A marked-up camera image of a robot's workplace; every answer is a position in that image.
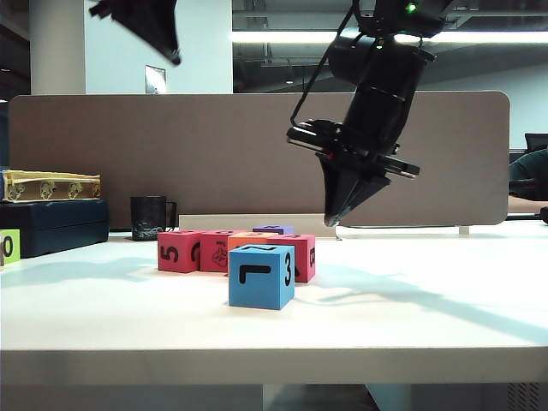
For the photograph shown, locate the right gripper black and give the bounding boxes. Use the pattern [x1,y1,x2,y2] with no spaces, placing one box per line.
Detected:
[319,89,420,228]

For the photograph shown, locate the person in dark green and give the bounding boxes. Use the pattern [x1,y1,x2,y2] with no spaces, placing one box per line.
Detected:
[508,148,548,201]

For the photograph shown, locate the red block with 0 B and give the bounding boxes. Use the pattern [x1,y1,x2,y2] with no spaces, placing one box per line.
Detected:
[200,229,241,274]

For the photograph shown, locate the dark blue case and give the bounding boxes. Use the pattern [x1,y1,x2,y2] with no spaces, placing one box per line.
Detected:
[0,199,110,259]

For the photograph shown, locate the yellow patterned box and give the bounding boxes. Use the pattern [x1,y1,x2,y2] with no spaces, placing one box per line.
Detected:
[0,170,103,203]

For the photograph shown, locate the blue block with L 3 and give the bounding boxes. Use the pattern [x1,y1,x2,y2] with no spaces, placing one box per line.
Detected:
[228,244,296,310]

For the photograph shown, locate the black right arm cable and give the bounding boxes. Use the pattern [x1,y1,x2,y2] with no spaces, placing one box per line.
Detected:
[289,0,361,129]

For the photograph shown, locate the orange block with 2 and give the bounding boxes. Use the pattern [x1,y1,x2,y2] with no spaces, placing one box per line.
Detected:
[227,232,279,253]

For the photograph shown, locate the framed wall sign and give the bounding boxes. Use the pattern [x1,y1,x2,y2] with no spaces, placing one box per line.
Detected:
[144,64,168,94]

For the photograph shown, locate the beige cable tray flap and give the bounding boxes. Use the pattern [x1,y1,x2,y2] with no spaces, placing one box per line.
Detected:
[178,212,337,237]

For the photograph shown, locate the black mug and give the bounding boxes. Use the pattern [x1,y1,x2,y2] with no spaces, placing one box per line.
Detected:
[130,195,178,241]

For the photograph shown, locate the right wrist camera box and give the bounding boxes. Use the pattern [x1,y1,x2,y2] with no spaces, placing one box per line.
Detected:
[285,121,343,152]

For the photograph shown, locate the red block with 5 C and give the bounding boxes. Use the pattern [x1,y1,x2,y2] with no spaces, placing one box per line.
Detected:
[157,229,203,274]

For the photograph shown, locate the black office chair back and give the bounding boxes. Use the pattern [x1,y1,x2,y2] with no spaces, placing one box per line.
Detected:
[524,133,548,152]

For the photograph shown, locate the purple block with R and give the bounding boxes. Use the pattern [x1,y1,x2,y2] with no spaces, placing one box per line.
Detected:
[252,225,295,237]

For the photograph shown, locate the brown desk partition panel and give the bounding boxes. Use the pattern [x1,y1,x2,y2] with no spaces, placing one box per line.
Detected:
[8,90,510,228]

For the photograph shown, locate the red block with 4 Y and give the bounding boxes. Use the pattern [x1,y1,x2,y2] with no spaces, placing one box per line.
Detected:
[267,234,317,284]

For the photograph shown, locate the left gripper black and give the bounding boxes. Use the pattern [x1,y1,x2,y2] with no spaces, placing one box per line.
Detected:
[87,0,182,66]

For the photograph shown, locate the green block with 0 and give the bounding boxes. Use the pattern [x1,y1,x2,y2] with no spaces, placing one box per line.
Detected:
[0,229,21,265]

